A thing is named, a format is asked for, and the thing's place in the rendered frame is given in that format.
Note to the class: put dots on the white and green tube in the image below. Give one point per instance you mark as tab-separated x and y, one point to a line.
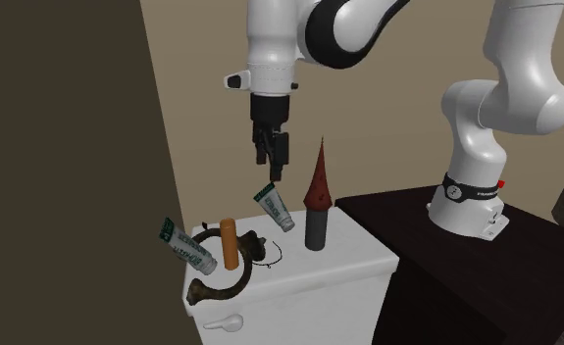
188	247
276	207

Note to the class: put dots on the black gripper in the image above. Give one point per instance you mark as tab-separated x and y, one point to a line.
269	111

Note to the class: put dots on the red cone on grey cylinder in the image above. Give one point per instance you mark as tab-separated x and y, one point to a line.
318	210

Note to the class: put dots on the white toilet tank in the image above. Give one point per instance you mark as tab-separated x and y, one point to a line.
310	286

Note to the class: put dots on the orange cylinder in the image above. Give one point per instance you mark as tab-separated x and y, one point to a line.
229	243

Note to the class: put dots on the brown curved horn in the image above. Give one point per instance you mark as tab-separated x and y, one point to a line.
243	279

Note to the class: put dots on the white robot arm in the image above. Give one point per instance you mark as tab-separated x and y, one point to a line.
477	143

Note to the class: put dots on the dark robot stand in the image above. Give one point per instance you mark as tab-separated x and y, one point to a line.
477	277

